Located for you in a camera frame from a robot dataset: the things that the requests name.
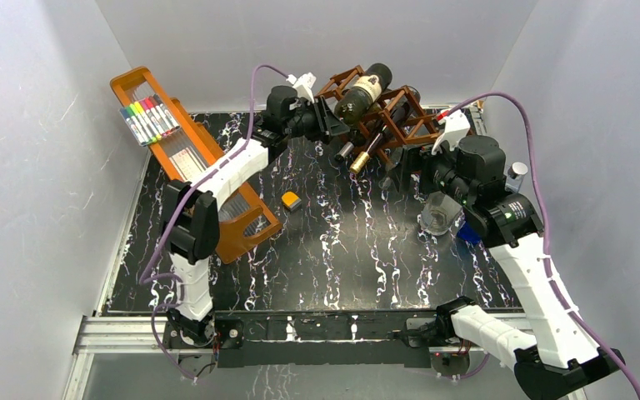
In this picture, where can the orange wooden rack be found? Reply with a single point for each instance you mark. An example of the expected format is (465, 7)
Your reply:
(245, 219)

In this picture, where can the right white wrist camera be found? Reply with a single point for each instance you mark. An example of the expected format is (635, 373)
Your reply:
(455, 127)

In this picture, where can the black metal base frame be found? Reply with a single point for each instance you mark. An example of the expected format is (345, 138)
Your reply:
(348, 337)

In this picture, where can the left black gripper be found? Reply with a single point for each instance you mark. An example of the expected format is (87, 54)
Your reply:
(332, 125)

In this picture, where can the pack of coloured markers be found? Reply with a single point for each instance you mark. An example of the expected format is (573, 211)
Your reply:
(149, 120)

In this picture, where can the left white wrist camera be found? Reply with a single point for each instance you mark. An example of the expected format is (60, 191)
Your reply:
(303, 85)

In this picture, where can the blue square glass bottle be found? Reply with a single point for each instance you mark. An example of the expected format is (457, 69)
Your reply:
(513, 182)

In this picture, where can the clear empty bottle in rack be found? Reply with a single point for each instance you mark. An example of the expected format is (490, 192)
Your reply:
(389, 179)

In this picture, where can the brown wooden wine rack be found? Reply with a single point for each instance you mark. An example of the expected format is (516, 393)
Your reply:
(422, 128)

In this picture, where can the yellow grey small block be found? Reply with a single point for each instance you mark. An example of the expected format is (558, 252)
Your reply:
(291, 201)

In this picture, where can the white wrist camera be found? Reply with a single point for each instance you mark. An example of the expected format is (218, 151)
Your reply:
(303, 85)
(455, 127)

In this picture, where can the gold capped wine bottle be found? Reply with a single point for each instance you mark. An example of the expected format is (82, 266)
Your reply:
(381, 133)

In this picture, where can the dark green wine bottle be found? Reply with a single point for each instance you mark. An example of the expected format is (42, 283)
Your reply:
(363, 94)

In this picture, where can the clear packet with red label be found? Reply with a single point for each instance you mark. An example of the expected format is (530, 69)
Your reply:
(187, 165)

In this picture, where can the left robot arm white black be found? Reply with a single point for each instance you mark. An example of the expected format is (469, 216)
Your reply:
(191, 230)

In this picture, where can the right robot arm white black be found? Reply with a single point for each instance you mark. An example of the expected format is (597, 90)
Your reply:
(557, 356)

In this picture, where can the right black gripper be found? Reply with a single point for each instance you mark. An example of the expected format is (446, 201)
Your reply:
(411, 161)

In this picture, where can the clear glass bottle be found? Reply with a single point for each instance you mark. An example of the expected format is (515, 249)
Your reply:
(441, 215)

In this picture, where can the silver capped wine bottle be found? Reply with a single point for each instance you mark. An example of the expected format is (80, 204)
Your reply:
(354, 140)

